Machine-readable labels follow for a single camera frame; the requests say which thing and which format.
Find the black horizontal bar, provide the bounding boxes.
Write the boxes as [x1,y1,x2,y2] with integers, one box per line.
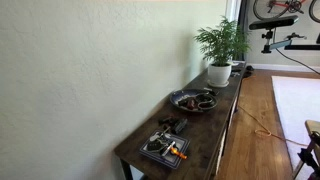
[284,44,320,51]

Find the grey camera mount arm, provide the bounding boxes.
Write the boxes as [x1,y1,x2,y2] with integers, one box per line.
[260,29,294,55]

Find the dark blue ceramic bowl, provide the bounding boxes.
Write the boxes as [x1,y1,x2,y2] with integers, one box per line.
[169,88,219,113]

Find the small black red object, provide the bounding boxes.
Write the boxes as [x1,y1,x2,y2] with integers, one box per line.
[158,115,179,127]

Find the orange extension cord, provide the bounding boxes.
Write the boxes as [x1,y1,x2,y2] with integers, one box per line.
[237,104,309,148]

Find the white pot saucer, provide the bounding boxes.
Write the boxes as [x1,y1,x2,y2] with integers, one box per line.
[206,79,230,89]

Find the black stereo camera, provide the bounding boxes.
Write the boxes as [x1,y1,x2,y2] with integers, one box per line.
[248,14,300,32]

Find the black sunglasses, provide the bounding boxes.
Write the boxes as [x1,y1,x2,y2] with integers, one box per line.
[194,94,215,109]

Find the blue white square tray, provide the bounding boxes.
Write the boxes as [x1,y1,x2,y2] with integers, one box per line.
[138,129,191,170]

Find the red bike light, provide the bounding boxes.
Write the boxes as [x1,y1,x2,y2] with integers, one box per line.
[185,98,198,111]

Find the green palm plant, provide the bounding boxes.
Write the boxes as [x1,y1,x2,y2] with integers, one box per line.
[194,15,251,68]

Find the white plant pot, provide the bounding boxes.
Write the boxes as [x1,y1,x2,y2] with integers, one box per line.
[207,62,233,85]

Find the dark wooden console table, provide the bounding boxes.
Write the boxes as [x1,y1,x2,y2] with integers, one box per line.
[113,61,248,180]

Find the white rug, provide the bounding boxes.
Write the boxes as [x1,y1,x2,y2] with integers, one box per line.
[270,75,320,171]

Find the wooden folding stand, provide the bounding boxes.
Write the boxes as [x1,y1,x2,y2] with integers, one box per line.
[292,119,320,180]

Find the black camera cable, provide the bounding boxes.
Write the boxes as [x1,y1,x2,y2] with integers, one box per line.
[272,28,320,76]

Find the black key fob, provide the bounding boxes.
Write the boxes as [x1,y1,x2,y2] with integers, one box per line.
[146,140,162,153]

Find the red bicycle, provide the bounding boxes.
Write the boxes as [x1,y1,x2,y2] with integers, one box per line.
[252,0,320,24]

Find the black floor object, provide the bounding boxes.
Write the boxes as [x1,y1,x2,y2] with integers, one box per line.
[243,65,255,79]

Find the silver key bunch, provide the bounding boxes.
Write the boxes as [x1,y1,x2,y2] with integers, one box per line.
[149,127,173,144]

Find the black items pile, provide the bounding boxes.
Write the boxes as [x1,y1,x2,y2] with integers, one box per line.
[230,61,247,78]

